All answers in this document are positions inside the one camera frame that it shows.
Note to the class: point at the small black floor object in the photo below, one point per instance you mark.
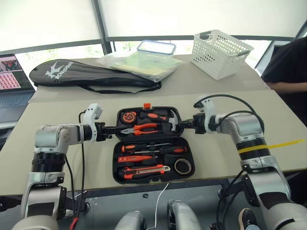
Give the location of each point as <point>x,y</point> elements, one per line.
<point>145,195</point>

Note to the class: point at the silver robot right knee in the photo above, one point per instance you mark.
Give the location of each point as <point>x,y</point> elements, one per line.
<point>183,215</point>

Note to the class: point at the dark window frame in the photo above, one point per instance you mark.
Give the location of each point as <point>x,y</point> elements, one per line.
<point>100,24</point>

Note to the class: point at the dark laptop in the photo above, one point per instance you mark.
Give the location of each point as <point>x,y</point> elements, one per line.
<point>12,98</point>

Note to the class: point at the orange black screwdriver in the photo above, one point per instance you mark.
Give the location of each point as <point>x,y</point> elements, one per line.
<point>176,150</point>
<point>130,147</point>

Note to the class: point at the black table leg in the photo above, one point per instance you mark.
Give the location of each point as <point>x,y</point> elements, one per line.
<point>80,204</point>
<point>224,191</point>

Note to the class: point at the silver robot knee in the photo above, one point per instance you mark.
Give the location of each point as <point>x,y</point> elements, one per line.
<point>130,220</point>
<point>183,215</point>

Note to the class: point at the yellow tape strip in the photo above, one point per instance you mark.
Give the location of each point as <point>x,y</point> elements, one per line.
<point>287,143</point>

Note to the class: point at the silver robot left knee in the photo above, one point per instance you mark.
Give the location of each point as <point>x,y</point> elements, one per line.
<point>130,220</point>

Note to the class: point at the black object with white mark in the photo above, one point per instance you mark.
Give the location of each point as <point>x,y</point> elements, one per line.
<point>9,203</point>

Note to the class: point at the black electrical tape roll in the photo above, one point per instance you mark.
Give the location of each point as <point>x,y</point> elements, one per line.
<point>176,166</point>

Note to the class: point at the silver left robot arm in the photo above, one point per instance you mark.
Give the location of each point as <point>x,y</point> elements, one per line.
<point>55,134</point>

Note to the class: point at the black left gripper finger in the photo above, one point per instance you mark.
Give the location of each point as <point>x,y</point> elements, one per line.
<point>110,135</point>
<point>112,129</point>

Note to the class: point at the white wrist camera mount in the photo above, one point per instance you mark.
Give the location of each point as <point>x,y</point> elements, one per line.
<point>94,111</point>
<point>209,105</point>

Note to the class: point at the orange black utility knife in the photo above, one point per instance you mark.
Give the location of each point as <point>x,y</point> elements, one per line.
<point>144,171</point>

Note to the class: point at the clear plastic bag with papers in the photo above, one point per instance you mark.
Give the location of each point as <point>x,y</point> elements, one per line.
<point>146,65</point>

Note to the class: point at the person in black shirt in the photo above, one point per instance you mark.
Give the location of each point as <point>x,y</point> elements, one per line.
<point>287,62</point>

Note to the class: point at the orange voltage tester pen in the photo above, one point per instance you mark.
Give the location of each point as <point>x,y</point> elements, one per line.
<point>132,158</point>

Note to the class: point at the black Kason racket bag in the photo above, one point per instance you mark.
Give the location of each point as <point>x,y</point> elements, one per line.
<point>91,75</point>

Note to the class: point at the white perforated plastic basket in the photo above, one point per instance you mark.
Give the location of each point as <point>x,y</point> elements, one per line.
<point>216,58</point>

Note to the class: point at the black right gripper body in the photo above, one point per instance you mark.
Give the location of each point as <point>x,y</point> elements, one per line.
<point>199,123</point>

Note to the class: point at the orange black tape measure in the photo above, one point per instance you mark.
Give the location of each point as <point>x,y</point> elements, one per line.
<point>128,117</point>

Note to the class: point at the person's bare forearm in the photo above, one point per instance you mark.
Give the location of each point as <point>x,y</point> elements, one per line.
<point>287,87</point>

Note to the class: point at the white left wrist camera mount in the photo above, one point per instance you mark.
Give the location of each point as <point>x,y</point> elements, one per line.
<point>94,111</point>

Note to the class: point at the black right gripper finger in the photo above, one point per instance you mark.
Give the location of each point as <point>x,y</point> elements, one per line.
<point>185,121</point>
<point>186,127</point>

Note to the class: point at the clear food container blue rim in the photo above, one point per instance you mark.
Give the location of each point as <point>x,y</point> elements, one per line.
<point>156,46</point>

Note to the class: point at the black tool case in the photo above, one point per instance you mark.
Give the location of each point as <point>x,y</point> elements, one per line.
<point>148,172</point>

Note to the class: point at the person's dark sneaker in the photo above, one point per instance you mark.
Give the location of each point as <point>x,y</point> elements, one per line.
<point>245,216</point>

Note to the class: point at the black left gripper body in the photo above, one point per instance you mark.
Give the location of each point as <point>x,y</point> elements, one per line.
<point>102,133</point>

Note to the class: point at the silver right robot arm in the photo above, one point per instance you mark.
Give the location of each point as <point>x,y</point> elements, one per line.
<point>247,127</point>

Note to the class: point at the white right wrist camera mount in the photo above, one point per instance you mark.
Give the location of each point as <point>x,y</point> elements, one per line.
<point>209,105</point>

